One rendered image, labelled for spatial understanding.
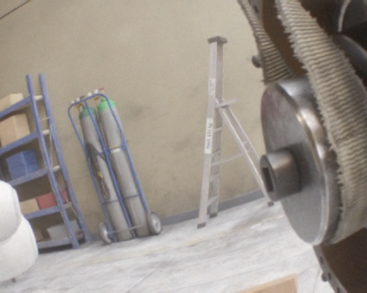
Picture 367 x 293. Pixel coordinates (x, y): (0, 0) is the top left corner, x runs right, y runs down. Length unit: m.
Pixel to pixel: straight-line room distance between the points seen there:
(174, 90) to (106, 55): 0.92
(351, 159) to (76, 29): 6.90
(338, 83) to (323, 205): 0.09
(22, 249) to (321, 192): 0.90
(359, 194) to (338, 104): 0.07
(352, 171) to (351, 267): 0.23
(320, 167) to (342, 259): 0.24
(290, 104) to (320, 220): 0.09
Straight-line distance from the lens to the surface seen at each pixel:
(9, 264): 1.24
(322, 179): 0.42
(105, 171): 6.60
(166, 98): 6.79
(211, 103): 5.89
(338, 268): 0.63
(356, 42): 0.47
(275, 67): 0.55
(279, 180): 0.46
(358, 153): 0.42
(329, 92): 0.42
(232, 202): 6.72
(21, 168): 7.23
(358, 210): 0.44
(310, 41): 0.43
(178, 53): 6.75
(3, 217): 0.95
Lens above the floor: 0.90
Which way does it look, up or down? 1 degrees down
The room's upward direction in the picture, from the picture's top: 18 degrees counter-clockwise
